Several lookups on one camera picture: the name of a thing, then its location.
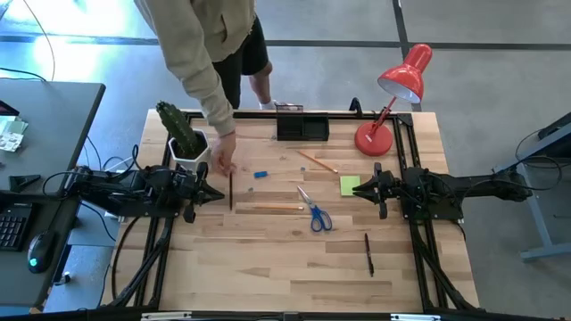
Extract black keyboard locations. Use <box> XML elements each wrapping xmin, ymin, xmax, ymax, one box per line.
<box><xmin>0</xmin><ymin>202</ymin><xmax>34</xmax><ymax>252</ymax></box>

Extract person's hand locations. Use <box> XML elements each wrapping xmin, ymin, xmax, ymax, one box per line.
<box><xmin>209</xmin><ymin>131</ymin><xmax>239</xmax><ymax>177</ymax></box>

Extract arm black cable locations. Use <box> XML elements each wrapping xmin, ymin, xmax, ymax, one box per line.
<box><xmin>41</xmin><ymin>144</ymin><xmax>144</xmax><ymax>202</ymax></box>
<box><xmin>463</xmin><ymin>154</ymin><xmax>564</xmax><ymax>202</ymax></box>

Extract blue-handled scissors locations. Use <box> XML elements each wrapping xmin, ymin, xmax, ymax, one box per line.
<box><xmin>296</xmin><ymin>185</ymin><xmax>334</xmax><ymax>235</ymax></box>

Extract black plastic clip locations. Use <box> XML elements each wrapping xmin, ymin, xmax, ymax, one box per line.
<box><xmin>8</xmin><ymin>174</ymin><xmax>43</xmax><ymax>194</ymax></box>

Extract white cable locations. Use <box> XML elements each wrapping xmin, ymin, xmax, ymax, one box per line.
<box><xmin>101</xmin><ymin>153</ymin><xmax>139</xmax><ymax>173</ymax></box>

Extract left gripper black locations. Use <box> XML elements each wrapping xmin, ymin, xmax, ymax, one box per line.
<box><xmin>176</xmin><ymin>162</ymin><xmax>226</xmax><ymax>223</ymax></box>

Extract person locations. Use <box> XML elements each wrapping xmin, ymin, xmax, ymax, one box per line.
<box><xmin>133</xmin><ymin>0</ymin><xmax>281</xmax><ymax>177</ymax></box>

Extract white hexagonal plant pot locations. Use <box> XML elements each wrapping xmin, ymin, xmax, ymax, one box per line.
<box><xmin>167</xmin><ymin>128</ymin><xmax>216</xmax><ymax>175</ymax></box>

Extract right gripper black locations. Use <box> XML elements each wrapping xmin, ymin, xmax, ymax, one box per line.
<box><xmin>352</xmin><ymin>161</ymin><xmax>405</xmax><ymax>220</ymax></box>

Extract thin grey floor cable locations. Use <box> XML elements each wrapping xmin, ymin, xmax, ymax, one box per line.
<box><xmin>21</xmin><ymin>0</ymin><xmax>57</xmax><ymax>82</ymax></box>

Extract dark tablet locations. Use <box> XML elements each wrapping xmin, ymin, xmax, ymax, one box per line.
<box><xmin>0</xmin><ymin>99</ymin><xmax>21</xmax><ymax>118</ymax></box>

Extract green sticky note pad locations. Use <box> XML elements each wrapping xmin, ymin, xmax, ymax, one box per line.
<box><xmin>339</xmin><ymin>175</ymin><xmax>362</xmax><ymax>198</ymax></box>

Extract green cactus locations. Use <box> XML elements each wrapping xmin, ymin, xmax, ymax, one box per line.
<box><xmin>155</xmin><ymin>101</ymin><xmax>203</xmax><ymax>158</ymax></box>

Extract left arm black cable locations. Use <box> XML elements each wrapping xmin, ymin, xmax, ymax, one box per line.
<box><xmin>41</xmin><ymin>144</ymin><xmax>144</xmax><ymax>202</ymax></box>

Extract black computer mouse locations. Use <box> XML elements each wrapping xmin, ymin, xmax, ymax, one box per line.
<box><xmin>27</xmin><ymin>229</ymin><xmax>58</xmax><ymax>275</ymax></box>

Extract black mesh desk organizer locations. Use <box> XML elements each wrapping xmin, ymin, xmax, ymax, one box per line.
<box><xmin>276</xmin><ymin>103</ymin><xmax>331</xmax><ymax>143</ymax></box>

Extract dark grey keyboard desk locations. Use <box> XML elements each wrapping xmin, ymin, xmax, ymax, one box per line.
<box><xmin>0</xmin><ymin>191</ymin><xmax>84</xmax><ymax>309</ymax></box>

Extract yellow wooden pencil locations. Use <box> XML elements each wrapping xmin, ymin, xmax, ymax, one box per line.
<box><xmin>252</xmin><ymin>204</ymin><xmax>305</xmax><ymax>211</ymax></box>
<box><xmin>295</xmin><ymin>150</ymin><xmax>339</xmax><ymax>175</ymax></box>

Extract pale green paper cards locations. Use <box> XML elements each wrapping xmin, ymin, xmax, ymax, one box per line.
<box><xmin>0</xmin><ymin>114</ymin><xmax>29</xmax><ymax>154</ymax></box>

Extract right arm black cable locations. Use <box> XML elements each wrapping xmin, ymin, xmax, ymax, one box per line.
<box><xmin>463</xmin><ymin>154</ymin><xmax>564</xmax><ymax>202</ymax></box>

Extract grey metal side table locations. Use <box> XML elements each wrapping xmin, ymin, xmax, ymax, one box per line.
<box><xmin>492</xmin><ymin>111</ymin><xmax>571</xmax><ymax>262</ymax></box>

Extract red desk lamp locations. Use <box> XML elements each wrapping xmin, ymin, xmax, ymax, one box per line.
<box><xmin>353</xmin><ymin>43</ymin><xmax>434</xmax><ymax>158</ymax></box>

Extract silver metal bracket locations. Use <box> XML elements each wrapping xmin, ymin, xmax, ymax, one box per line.
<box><xmin>141</xmin><ymin>311</ymin><xmax>194</xmax><ymax>321</ymax></box>
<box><xmin>390</xmin><ymin>313</ymin><xmax>443</xmax><ymax>321</ymax></box>

